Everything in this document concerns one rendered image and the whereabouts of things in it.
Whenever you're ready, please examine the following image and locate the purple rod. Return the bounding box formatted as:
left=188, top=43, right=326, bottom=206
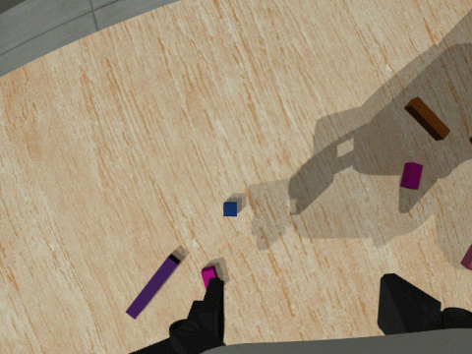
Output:
left=126, top=254, right=181, bottom=319

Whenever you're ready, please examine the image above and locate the small magenta block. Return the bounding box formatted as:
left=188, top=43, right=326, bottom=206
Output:
left=400, top=162, right=423, bottom=190
left=201, top=265, right=218, bottom=290

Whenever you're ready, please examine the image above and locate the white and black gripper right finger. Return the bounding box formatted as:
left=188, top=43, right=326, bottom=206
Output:
left=378, top=273, right=472, bottom=335

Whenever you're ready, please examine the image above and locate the dark pink rod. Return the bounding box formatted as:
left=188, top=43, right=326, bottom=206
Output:
left=460, top=244, right=472, bottom=270

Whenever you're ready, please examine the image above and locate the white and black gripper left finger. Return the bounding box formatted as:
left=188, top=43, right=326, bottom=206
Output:
left=130, top=277, right=226, bottom=354

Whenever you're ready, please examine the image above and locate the orange rod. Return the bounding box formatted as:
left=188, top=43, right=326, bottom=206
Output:
left=404, top=96, right=450, bottom=141

